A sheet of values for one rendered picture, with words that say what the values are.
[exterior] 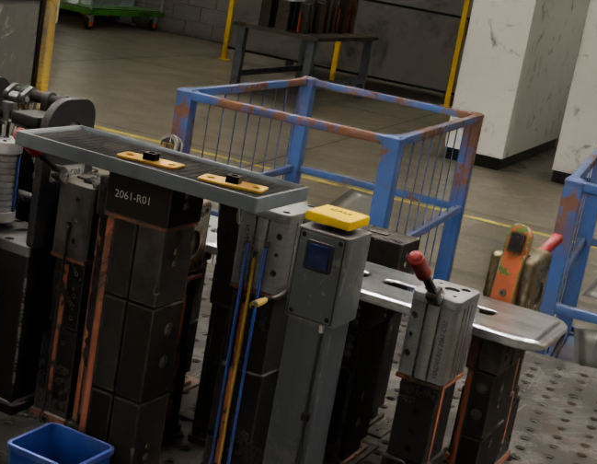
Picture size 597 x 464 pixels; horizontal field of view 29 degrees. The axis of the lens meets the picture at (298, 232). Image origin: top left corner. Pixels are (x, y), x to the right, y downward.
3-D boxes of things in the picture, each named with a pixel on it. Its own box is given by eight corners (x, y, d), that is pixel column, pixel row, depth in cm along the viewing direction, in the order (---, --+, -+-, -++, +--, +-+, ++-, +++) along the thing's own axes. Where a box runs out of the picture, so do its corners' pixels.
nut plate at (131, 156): (186, 167, 149) (187, 157, 149) (174, 170, 146) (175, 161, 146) (128, 153, 152) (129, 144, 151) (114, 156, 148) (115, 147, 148)
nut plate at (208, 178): (269, 190, 144) (270, 179, 144) (259, 194, 141) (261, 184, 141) (206, 175, 146) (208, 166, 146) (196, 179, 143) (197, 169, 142)
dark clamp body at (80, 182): (116, 414, 184) (150, 181, 175) (63, 438, 172) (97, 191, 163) (63, 393, 188) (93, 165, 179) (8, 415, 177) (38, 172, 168)
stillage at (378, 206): (269, 284, 519) (305, 75, 497) (439, 331, 493) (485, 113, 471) (138, 351, 410) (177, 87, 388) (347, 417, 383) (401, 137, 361)
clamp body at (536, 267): (518, 456, 195) (566, 251, 187) (491, 484, 182) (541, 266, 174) (460, 435, 200) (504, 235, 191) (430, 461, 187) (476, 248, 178)
